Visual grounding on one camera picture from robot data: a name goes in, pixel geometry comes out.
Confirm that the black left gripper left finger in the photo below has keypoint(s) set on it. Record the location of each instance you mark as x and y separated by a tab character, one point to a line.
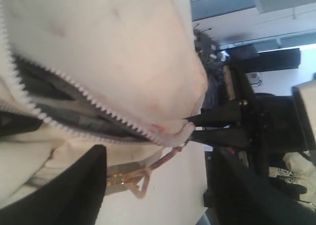
72	198

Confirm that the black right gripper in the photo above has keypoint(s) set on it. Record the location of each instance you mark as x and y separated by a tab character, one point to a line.
281	122

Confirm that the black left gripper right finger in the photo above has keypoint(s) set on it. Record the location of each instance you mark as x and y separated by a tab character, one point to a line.
240	197

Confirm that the white canvas duffel bag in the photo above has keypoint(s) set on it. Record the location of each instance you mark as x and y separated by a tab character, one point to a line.
75	73

